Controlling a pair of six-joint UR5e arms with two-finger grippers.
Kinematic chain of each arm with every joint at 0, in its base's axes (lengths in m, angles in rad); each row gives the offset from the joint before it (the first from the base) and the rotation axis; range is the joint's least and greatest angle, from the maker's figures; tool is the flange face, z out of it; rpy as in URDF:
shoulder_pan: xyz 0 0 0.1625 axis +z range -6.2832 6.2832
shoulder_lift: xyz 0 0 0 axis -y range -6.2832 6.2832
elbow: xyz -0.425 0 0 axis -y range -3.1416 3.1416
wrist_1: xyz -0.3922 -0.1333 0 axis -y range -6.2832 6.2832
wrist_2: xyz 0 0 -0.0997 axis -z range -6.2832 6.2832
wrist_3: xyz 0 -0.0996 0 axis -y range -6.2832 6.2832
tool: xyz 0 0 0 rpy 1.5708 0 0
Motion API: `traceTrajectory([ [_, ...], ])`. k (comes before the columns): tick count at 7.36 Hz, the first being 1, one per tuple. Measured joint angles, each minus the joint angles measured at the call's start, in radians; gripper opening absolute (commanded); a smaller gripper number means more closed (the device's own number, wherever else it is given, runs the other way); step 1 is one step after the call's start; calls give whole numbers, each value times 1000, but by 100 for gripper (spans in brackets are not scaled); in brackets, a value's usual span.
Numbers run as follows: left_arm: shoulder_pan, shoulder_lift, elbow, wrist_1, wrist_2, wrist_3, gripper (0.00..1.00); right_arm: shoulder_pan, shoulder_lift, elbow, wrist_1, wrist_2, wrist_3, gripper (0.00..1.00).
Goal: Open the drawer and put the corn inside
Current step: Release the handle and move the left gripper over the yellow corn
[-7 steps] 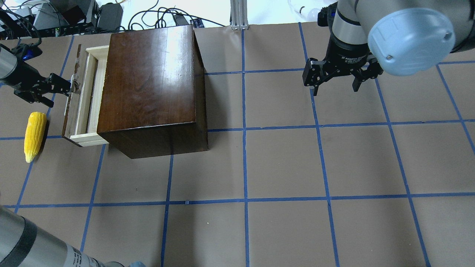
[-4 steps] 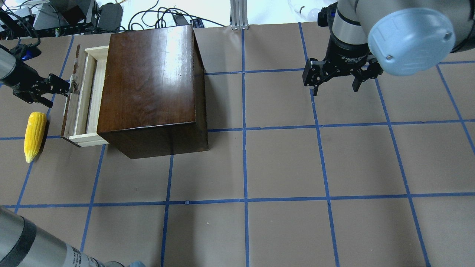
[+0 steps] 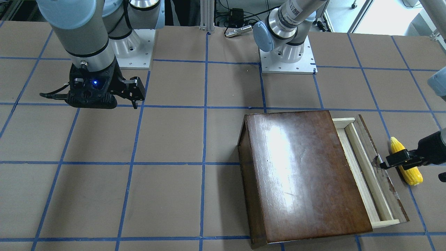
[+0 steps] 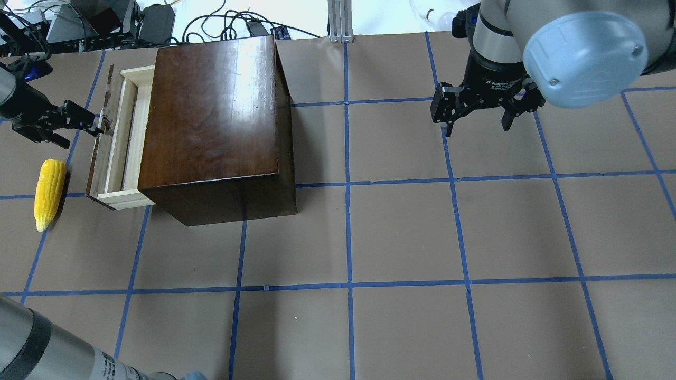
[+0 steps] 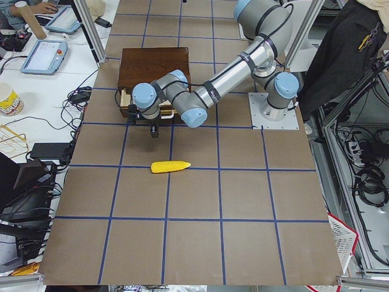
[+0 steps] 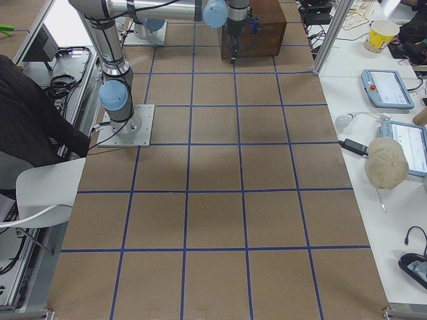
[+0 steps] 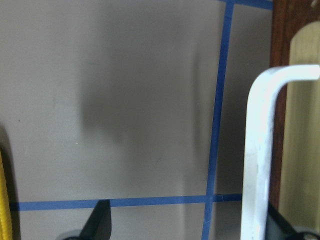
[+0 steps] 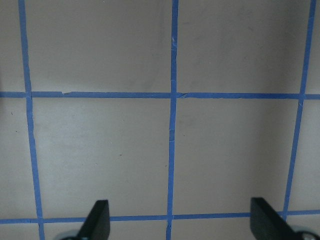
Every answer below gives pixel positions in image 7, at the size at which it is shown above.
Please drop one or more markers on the wooden drawer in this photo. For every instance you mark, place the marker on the wooden drawer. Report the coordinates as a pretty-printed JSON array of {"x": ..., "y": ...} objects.
[{"x": 295, "y": 169}]

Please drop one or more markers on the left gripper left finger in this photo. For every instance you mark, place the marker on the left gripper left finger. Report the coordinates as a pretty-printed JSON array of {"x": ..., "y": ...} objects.
[{"x": 99, "y": 224}]

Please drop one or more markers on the yellow corn cob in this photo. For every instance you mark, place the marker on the yellow corn cob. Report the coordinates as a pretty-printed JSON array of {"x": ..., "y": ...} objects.
[{"x": 6, "y": 231}]

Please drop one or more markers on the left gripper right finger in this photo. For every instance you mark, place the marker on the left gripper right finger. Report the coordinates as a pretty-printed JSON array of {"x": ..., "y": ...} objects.
[{"x": 278, "y": 228}]

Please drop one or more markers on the white drawer handle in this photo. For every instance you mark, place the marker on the white drawer handle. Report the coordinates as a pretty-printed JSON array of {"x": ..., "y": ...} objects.
[{"x": 259, "y": 128}]

